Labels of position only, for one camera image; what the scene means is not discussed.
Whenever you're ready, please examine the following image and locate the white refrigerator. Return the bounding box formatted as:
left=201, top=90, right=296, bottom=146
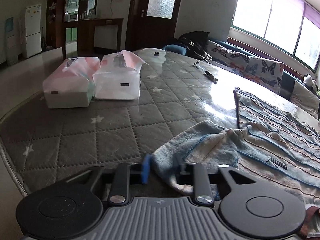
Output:
left=23, top=4, right=42, bottom=59

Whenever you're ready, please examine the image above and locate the butterfly pillow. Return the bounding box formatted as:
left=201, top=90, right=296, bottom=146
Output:
left=207, top=41, right=249, bottom=76
left=243, top=56, right=284, bottom=95

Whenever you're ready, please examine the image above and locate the pink white storage bag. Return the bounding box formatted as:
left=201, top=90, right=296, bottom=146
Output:
left=93, top=50, right=145, bottom=100

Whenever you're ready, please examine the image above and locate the grey cushion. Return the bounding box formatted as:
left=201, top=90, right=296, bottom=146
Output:
left=290, top=81, right=319, bottom=120

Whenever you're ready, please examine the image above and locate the black white pen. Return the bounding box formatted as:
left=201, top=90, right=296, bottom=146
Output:
left=193, top=61, right=218, bottom=83

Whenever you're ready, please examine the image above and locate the left butterfly pillow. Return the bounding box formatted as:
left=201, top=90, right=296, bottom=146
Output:
left=207, top=41, right=249, bottom=76

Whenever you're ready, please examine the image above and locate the green framed window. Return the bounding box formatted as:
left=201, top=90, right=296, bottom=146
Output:
left=232, top=0, right=319, bottom=70

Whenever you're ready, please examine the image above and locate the right butterfly pillow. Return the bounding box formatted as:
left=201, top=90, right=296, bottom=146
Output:
left=243, top=56, right=284, bottom=95

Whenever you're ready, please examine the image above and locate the dark wooden cabinet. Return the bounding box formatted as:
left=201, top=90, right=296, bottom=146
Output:
left=46, top=0, right=123, bottom=59

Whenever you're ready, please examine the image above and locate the black bag on sofa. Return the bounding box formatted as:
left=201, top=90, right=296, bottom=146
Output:
left=178, top=31, right=213, bottom=63

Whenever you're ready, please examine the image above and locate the white plush toy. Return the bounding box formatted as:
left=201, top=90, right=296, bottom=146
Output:
left=303, top=74, right=318, bottom=93

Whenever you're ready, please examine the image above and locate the blue sofa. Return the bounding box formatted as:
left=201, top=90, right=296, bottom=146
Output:
left=163, top=40, right=319, bottom=119

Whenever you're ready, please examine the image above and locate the dark wooden door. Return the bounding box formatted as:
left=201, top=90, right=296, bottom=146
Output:
left=125, top=0, right=181, bottom=51

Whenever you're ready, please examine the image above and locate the blue striped sweater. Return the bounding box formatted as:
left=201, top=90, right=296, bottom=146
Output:
left=151, top=87, right=320, bottom=238

